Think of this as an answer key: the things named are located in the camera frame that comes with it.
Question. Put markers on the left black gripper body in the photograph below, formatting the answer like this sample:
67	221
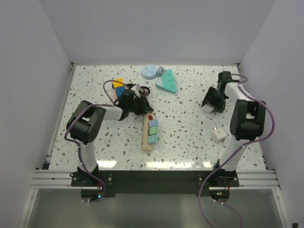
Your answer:
135	106

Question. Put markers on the teal triangular power strip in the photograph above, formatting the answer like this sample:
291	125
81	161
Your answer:
167	82

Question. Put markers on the teal adapter plug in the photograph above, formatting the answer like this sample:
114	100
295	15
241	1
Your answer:
152	139

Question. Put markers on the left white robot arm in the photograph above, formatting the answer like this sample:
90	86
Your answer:
84	125

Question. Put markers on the green adapter plug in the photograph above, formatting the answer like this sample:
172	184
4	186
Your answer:
153	131

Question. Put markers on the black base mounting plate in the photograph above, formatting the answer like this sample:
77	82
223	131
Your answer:
110	183

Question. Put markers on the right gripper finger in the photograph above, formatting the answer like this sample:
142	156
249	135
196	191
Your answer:
208	97
219	107

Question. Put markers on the white small adapter plug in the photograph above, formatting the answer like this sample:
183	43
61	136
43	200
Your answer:
208	108

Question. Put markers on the blue cube socket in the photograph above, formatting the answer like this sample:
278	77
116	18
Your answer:
119	91

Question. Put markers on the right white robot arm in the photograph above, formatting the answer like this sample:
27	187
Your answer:
246	124

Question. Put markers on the white cube tiger sticker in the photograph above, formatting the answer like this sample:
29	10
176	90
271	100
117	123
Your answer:
219	134

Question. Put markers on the round light blue socket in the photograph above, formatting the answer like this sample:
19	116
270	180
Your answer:
149	72

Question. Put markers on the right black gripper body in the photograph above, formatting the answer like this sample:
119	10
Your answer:
218	97

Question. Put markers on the aluminium rail frame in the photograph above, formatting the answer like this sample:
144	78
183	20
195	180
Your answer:
185	140

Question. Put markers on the beige long power strip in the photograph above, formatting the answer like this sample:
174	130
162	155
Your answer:
145	146

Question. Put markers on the light blue adapter plug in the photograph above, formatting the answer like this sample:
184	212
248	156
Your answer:
153	123

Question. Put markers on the yellow cube socket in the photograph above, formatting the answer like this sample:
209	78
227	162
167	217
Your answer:
117	83

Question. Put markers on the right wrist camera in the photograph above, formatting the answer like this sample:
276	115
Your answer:
224	77

